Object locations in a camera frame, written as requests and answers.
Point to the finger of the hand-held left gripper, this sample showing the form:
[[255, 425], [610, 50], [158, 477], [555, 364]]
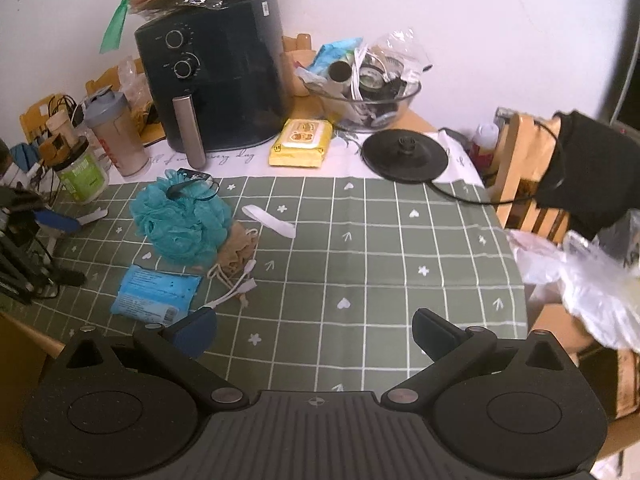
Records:
[[62, 278], [57, 221]]

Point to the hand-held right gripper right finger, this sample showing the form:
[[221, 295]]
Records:
[[425, 332]]

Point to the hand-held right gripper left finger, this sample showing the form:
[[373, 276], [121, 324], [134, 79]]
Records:
[[192, 337]]

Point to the blue tissue pack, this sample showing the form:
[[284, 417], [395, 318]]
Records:
[[155, 295]]

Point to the brown burlap pouch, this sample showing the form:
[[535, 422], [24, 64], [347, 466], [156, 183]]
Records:
[[235, 255]]

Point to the teal bath loofah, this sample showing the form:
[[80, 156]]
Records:
[[175, 230]]

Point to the white stand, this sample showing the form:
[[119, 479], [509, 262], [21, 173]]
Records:
[[92, 216]]

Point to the green label jar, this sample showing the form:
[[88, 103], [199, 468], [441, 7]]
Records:
[[82, 177]]

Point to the wooden block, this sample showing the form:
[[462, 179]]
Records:
[[56, 149]]

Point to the green checked tablecloth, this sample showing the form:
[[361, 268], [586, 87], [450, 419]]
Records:
[[375, 260]]

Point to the grey lid shaker bottle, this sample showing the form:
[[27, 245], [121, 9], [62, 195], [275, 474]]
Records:
[[117, 145]]

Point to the small cardboard box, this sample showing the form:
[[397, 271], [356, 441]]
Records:
[[555, 330]]

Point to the white plastic bag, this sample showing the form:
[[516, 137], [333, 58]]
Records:
[[595, 290]]

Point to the black kettle base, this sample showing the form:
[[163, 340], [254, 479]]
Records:
[[405, 157]]

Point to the white printed table runner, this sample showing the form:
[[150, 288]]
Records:
[[350, 160]]

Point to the black air fryer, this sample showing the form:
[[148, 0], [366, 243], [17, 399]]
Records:
[[230, 85]]

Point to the yellow wet wipes pack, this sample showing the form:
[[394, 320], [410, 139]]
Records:
[[300, 142]]

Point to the glass bowl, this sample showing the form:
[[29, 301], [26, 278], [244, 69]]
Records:
[[365, 112]]

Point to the black cloth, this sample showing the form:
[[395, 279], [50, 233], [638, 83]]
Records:
[[590, 175]]

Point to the silver tube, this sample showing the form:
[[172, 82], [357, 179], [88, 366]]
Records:
[[340, 71]]

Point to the clear plastic bag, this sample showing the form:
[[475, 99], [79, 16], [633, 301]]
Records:
[[400, 55]]

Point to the wooden holder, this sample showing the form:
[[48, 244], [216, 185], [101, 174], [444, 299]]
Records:
[[297, 65]]

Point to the blue snack packet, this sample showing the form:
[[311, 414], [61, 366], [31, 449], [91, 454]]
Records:
[[332, 55]]

